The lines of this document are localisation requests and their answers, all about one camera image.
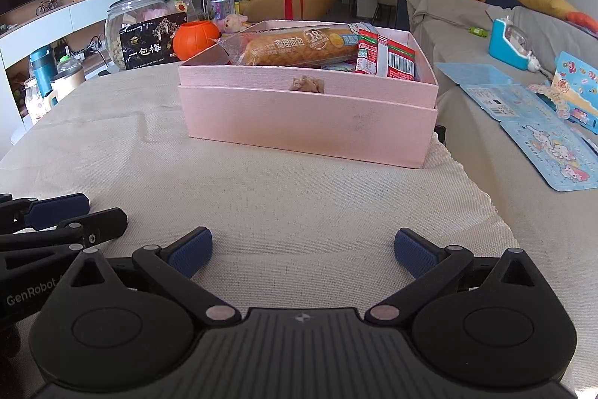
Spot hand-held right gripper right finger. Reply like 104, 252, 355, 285
365, 228, 551, 327

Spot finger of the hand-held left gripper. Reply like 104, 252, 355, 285
0, 192, 90, 231
0, 206, 128, 249

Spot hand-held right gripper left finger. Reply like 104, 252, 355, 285
56, 227, 241, 327

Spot pink cardboard box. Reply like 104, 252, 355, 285
178, 20, 440, 169

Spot red striped snack packet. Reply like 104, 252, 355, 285
354, 30, 389, 76

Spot long orange bread packet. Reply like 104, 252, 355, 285
217, 22, 374, 68

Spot clear jar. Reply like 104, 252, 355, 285
22, 79, 47, 122

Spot white mug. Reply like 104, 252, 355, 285
49, 67, 87, 105

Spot teal thermos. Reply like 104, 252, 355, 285
29, 44, 56, 98

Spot green lid bottle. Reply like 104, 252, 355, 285
56, 53, 82, 75

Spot blue cartoon card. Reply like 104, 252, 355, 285
500, 121, 598, 193

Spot plain light blue sheet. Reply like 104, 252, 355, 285
434, 62, 512, 93

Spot black printed box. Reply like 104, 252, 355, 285
119, 12, 188, 70

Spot orange pumpkin bucket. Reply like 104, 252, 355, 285
173, 21, 221, 59

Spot large glass jar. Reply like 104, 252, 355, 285
105, 0, 169, 70

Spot blue toy machine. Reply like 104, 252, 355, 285
488, 16, 543, 73

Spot grey covered sofa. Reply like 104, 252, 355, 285
406, 0, 598, 399

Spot pink plush toy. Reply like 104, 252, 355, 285
214, 13, 250, 33

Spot colourful cartoon packet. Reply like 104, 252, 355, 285
528, 50, 598, 133

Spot yellow cushion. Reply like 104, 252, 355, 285
512, 0, 580, 19

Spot red orange cushion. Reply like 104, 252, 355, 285
565, 11, 598, 34

